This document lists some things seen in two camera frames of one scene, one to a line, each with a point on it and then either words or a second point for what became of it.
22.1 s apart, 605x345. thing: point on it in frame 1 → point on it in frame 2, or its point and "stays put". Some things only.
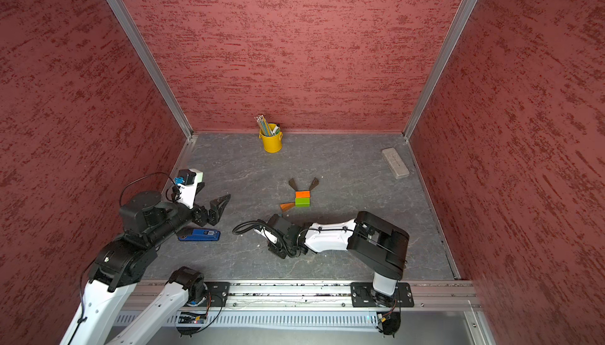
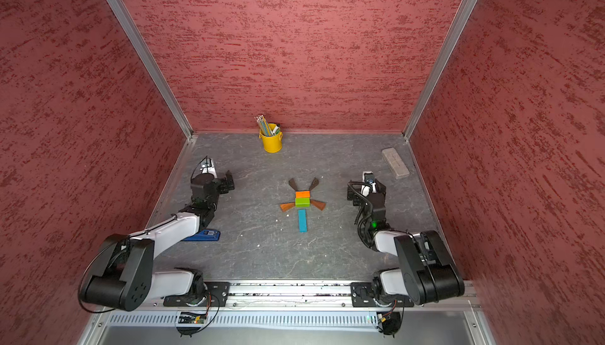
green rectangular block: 302,202 stays put
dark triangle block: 293,184 stays put
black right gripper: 275,250 → 356,198
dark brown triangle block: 314,183 stays put
